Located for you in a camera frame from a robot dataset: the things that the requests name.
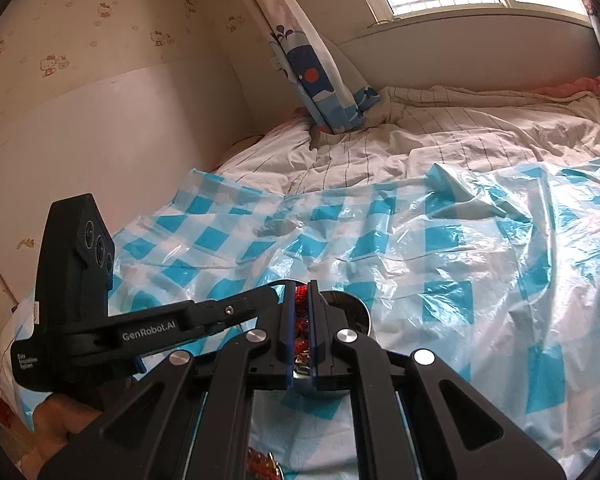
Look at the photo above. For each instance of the round metal tin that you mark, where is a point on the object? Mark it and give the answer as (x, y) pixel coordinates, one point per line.
(355, 312)

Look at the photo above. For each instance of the red bead jewelry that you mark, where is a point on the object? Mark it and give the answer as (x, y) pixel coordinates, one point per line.
(302, 292)

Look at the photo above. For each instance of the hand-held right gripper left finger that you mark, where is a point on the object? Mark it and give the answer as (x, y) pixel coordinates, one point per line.
(291, 325)

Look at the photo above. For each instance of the person's left hand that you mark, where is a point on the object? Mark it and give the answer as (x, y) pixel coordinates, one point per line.
(57, 422)

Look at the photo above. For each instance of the pink blanket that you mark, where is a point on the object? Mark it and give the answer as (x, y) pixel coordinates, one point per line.
(585, 85)

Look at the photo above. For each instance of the blue checkered plastic sheet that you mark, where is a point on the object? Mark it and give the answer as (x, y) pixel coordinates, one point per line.
(430, 270)

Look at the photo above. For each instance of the striped white duvet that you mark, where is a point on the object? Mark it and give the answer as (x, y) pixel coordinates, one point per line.
(455, 120)

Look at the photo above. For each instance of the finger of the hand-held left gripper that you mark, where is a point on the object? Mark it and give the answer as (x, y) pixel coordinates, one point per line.
(235, 307)

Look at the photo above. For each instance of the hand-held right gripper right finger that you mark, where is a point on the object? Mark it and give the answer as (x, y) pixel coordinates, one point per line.
(318, 325)

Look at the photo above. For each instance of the whale print curtain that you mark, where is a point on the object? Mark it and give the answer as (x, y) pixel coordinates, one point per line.
(305, 60)

